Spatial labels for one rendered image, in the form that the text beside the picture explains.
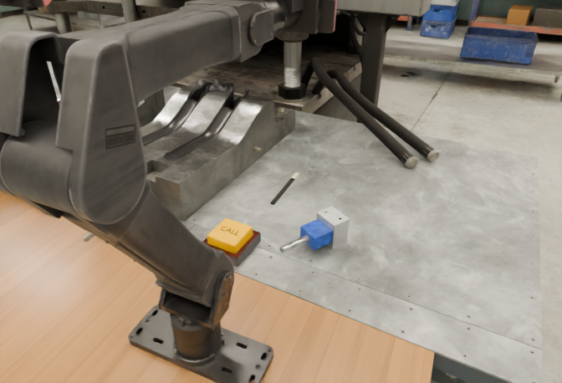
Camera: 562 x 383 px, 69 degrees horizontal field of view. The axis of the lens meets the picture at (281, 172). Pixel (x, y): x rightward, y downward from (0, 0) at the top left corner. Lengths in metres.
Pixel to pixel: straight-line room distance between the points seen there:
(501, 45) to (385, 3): 3.02
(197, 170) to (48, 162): 0.54
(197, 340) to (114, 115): 0.35
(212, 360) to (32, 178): 0.37
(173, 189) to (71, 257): 0.21
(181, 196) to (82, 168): 0.53
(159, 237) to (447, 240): 0.57
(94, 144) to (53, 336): 0.46
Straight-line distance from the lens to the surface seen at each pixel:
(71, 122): 0.30
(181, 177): 0.81
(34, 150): 0.33
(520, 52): 4.39
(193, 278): 0.48
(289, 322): 0.65
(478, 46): 4.37
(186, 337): 0.57
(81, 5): 2.12
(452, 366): 0.67
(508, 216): 0.95
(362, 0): 1.43
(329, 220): 0.74
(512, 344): 0.70
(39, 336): 0.72
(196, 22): 0.40
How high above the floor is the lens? 1.30
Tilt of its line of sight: 31 degrees down
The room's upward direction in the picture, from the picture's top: straight up
